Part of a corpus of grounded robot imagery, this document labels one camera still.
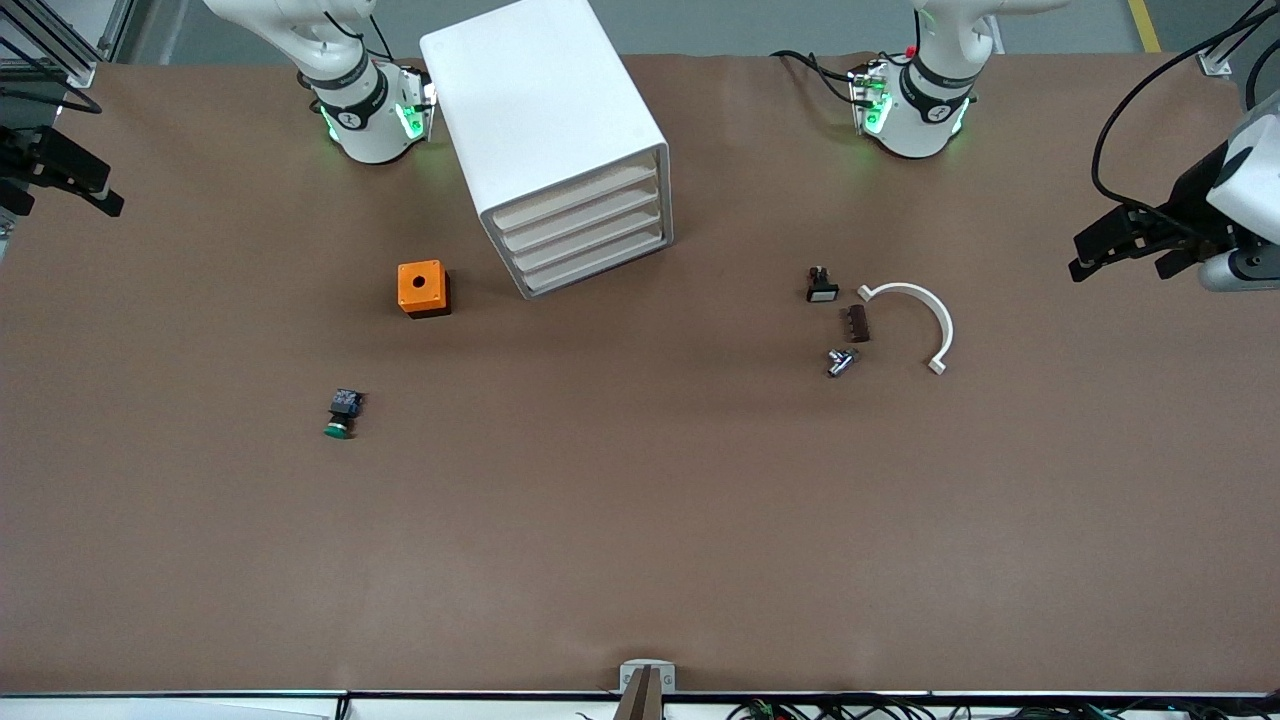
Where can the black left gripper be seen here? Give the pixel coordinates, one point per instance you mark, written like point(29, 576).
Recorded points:
point(1192, 194)

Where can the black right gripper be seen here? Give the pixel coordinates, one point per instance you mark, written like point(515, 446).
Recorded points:
point(22, 153)

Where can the green push button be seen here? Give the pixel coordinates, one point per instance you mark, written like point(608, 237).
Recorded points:
point(345, 405)

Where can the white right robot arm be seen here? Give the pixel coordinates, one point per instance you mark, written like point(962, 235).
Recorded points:
point(370, 130)

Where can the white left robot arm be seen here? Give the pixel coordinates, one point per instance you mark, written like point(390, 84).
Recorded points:
point(920, 130)

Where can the small brown block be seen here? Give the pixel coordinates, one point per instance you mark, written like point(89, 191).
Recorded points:
point(857, 325)

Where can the small silver metal fitting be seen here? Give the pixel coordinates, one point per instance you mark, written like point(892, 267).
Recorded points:
point(838, 364)

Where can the aluminium frame profile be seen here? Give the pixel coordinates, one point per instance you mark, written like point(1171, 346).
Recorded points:
point(1215, 62)
point(80, 72)

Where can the white curved plastic bracket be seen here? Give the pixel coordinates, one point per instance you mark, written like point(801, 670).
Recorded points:
point(945, 330)

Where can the black white push switch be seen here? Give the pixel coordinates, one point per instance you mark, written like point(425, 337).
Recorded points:
point(822, 291)

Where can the orange button enclosure box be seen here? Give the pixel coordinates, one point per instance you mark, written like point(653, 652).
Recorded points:
point(408, 295)

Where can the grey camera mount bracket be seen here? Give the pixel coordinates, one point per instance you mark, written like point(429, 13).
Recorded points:
point(648, 690)

